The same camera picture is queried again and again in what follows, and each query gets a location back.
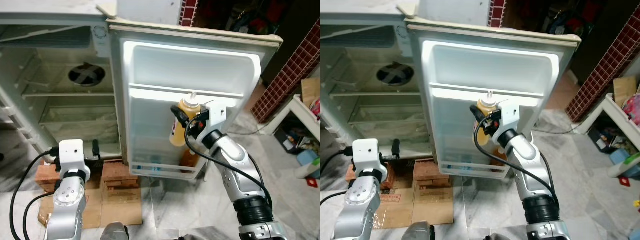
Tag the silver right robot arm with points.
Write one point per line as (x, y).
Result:
(240, 175)
(532, 175)

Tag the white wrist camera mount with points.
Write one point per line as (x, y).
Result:
(367, 154)
(215, 116)
(510, 116)
(74, 155)

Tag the black storage box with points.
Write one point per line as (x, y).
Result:
(292, 142)
(602, 140)

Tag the brown bottle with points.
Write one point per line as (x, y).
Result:
(497, 156)
(189, 160)

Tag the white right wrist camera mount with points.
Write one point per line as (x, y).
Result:
(215, 116)
(510, 116)

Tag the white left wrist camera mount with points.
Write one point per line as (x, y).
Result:
(367, 154)
(74, 155)

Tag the flat cardboard sheet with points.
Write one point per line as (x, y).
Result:
(120, 205)
(425, 205)

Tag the white fridge cabinet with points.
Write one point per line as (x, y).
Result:
(50, 107)
(365, 107)

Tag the red brick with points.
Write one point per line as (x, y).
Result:
(120, 175)
(392, 176)
(432, 172)
(45, 175)

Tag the white low table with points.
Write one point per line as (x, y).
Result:
(607, 107)
(295, 112)

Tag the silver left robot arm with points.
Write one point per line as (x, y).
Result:
(67, 205)
(357, 205)

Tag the blue storage bin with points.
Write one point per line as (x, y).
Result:
(305, 159)
(632, 174)

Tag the orange sauce squeeze bottle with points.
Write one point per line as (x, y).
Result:
(180, 135)
(480, 137)

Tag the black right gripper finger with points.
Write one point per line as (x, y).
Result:
(180, 115)
(477, 114)

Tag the grey left robot leg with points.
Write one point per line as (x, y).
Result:
(421, 232)
(114, 232)

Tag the small red toy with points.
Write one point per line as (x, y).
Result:
(313, 182)
(624, 181)

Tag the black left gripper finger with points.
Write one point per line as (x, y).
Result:
(396, 147)
(95, 148)

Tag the brown cardboard flap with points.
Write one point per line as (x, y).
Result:
(625, 87)
(310, 90)

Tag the white flat panel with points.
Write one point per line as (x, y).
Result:
(455, 10)
(150, 10)

